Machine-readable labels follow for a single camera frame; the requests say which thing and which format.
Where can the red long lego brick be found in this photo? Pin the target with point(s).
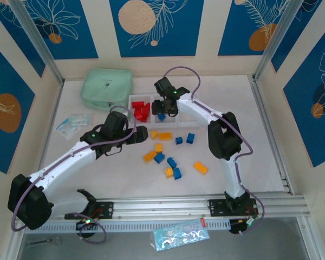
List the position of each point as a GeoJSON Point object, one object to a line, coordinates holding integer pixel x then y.
{"type": "Point", "coordinates": [137, 105]}

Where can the white three-compartment tray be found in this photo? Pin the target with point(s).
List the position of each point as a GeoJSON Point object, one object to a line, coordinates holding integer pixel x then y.
{"type": "Point", "coordinates": [189, 124]}

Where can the small clear plastic item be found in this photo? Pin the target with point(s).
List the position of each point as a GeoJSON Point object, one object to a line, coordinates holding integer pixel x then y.
{"type": "Point", "coordinates": [44, 241]}

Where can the aluminium frame post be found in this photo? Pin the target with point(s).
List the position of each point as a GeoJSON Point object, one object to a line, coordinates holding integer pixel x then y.
{"type": "Point", "coordinates": [38, 43]}
{"type": "Point", "coordinates": [279, 40]}

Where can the yellow sloped lego brick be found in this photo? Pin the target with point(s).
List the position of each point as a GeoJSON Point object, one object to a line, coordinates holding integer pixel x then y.
{"type": "Point", "coordinates": [153, 135]}

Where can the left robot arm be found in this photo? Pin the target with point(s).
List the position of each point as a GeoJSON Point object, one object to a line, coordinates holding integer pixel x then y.
{"type": "Point", "coordinates": [70, 159]}

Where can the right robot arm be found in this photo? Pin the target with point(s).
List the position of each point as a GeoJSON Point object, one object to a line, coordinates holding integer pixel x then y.
{"type": "Point", "coordinates": [224, 135]}

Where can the yellow square lego brick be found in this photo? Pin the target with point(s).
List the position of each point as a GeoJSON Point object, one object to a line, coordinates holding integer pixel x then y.
{"type": "Point", "coordinates": [158, 148]}
{"type": "Point", "coordinates": [168, 172]}

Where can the controller board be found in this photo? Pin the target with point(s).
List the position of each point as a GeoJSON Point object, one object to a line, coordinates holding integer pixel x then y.
{"type": "Point", "coordinates": [86, 222]}
{"type": "Point", "coordinates": [243, 224]}

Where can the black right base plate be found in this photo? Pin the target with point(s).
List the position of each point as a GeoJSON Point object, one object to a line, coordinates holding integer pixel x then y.
{"type": "Point", "coordinates": [216, 208]}

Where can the holographic cartoon bag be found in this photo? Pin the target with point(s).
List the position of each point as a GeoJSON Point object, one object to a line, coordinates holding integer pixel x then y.
{"type": "Point", "coordinates": [178, 235]}

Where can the blue and white packet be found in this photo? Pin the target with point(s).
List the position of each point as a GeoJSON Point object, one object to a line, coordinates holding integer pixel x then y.
{"type": "Point", "coordinates": [66, 129]}

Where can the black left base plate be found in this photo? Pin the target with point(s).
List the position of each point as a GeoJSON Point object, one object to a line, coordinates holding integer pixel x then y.
{"type": "Point", "coordinates": [105, 210]}

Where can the right controller board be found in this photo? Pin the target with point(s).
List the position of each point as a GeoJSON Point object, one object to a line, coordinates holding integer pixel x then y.
{"type": "Point", "coordinates": [243, 224]}

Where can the yellow long lego brick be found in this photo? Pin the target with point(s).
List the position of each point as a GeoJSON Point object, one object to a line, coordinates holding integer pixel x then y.
{"type": "Point", "coordinates": [200, 168]}
{"type": "Point", "coordinates": [165, 136]}
{"type": "Point", "coordinates": [150, 156]}

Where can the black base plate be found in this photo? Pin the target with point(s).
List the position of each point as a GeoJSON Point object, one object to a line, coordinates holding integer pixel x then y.
{"type": "Point", "coordinates": [216, 208]}
{"type": "Point", "coordinates": [105, 210]}

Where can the clear plastic packet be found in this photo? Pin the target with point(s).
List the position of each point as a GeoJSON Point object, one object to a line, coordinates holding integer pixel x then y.
{"type": "Point", "coordinates": [82, 119]}

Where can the left controller board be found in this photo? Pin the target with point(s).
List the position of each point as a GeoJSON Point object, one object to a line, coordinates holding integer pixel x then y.
{"type": "Point", "coordinates": [86, 222]}

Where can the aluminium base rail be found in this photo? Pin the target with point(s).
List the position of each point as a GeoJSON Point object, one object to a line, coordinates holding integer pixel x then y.
{"type": "Point", "coordinates": [162, 207]}

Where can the mint green zip pouch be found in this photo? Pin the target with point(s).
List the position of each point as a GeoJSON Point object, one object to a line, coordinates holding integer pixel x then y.
{"type": "Point", "coordinates": [105, 86]}

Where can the aluminium side rail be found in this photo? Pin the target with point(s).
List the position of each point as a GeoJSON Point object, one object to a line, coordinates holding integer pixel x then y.
{"type": "Point", "coordinates": [270, 130]}
{"type": "Point", "coordinates": [50, 127]}

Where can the blue lego brick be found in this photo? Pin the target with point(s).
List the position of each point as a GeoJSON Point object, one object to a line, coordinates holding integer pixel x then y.
{"type": "Point", "coordinates": [161, 117]}
{"type": "Point", "coordinates": [172, 162]}
{"type": "Point", "coordinates": [159, 158]}
{"type": "Point", "coordinates": [179, 140]}
{"type": "Point", "coordinates": [190, 138]}
{"type": "Point", "coordinates": [177, 174]}

